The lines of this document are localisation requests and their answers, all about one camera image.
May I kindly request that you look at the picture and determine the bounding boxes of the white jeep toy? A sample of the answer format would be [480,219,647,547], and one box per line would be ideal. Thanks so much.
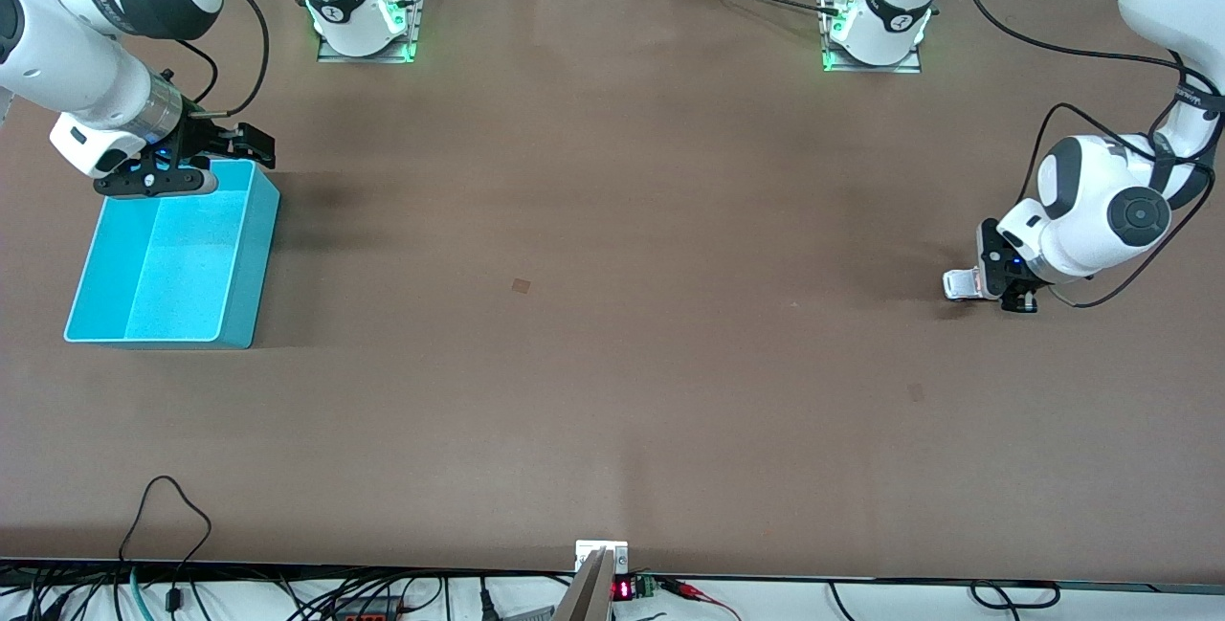
[943,266,997,302]

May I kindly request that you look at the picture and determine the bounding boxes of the turquoise plastic bin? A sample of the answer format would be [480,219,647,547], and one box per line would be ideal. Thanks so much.
[64,159,281,350]

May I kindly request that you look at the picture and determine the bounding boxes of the red clip leads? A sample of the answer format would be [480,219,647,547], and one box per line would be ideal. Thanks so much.
[658,578,744,621]

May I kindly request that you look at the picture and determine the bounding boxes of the grey metal bar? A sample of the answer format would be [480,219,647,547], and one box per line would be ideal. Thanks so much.
[552,547,616,621]

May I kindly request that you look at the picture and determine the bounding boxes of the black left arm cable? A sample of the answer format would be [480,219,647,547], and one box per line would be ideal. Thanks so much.
[957,0,1225,310]

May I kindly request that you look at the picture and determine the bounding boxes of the short black right arm cable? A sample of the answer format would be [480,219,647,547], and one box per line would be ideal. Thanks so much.
[175,38,220,108]

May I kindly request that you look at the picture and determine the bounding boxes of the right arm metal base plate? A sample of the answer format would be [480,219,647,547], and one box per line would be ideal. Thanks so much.
[318,0,429,65]

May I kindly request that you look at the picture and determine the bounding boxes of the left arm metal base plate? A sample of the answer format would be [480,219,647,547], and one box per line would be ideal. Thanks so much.
[820,0,923,76]

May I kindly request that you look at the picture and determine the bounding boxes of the black coiled cable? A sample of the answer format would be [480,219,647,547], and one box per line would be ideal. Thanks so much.
[969,581,1062,611]

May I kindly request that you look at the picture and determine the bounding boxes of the thin black looped cable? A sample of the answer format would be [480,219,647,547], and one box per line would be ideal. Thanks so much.
[119,476,213,608]

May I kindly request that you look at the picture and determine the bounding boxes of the small white mounting bracket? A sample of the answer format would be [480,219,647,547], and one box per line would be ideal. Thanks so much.
[575,540,630,575]

